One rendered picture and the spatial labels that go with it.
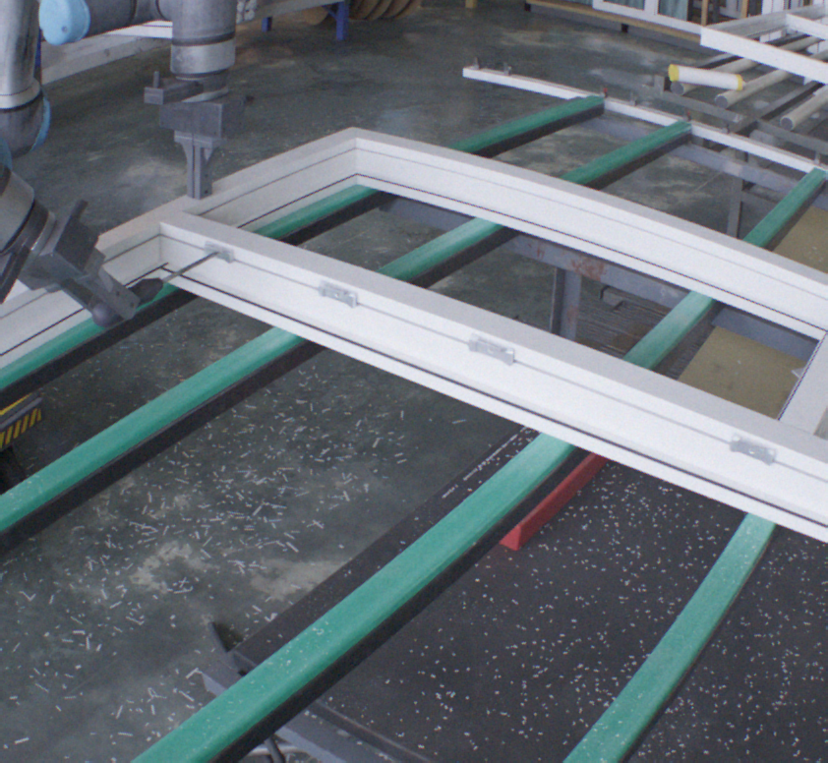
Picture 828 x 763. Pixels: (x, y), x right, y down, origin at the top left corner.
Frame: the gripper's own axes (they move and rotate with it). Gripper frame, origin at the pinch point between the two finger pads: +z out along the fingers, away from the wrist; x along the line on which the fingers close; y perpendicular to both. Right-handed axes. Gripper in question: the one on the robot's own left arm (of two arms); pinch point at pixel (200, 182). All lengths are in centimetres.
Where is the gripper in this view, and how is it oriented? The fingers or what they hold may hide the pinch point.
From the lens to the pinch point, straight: 140.7
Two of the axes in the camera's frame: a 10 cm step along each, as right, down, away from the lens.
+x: -8.2, -3.2, 4.7
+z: -0.4, 8.6, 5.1
